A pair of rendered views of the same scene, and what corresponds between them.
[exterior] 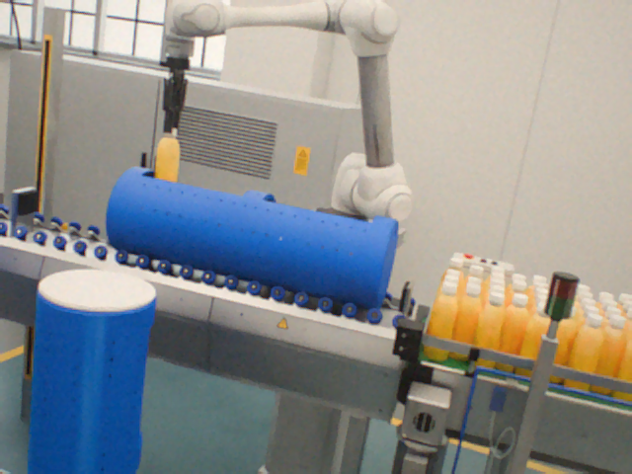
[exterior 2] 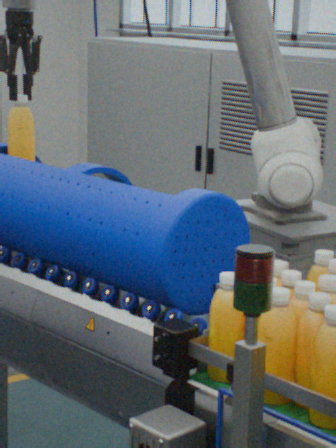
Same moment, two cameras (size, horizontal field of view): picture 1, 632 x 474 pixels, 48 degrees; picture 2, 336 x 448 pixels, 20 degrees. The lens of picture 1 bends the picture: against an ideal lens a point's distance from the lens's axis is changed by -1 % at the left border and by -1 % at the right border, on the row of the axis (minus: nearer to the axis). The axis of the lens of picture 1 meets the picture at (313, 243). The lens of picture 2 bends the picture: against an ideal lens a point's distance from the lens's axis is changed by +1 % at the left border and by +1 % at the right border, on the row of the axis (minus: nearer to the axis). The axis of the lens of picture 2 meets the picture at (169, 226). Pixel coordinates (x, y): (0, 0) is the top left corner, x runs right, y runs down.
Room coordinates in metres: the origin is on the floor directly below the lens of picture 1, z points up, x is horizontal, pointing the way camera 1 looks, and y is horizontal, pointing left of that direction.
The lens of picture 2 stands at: (0.33, -1.30, 1.63)
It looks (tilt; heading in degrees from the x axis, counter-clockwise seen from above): 13 degrees down; 34
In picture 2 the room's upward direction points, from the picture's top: 2 degrees clockwise
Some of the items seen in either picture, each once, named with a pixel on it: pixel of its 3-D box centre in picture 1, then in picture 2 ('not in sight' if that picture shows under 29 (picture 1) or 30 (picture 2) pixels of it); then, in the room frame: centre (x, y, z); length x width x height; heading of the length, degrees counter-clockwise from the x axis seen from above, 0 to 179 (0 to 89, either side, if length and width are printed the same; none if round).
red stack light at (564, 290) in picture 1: (563, 286); (254, 266); (1.61, -0.60, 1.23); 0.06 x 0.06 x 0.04
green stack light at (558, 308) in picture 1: (559, 304); (252, 293); (1.61, -0.60, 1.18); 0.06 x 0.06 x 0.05
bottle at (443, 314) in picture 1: (441, 323); (227, 329); (1.88, -0.39, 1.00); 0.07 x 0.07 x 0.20
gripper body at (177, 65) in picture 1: (177, 71); (19, 28); (2.23, 0.50, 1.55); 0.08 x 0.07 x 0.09; 168
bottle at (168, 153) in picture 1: (167, 164); (21, 137); (2.23, 0.50, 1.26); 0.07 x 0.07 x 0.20
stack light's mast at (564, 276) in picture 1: (558, 306); (252, 296); (1.61, -0.60, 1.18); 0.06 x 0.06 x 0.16
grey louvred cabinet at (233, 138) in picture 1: (171, 197); (244, 202); (4.19, 0.90, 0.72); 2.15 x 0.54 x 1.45; 71
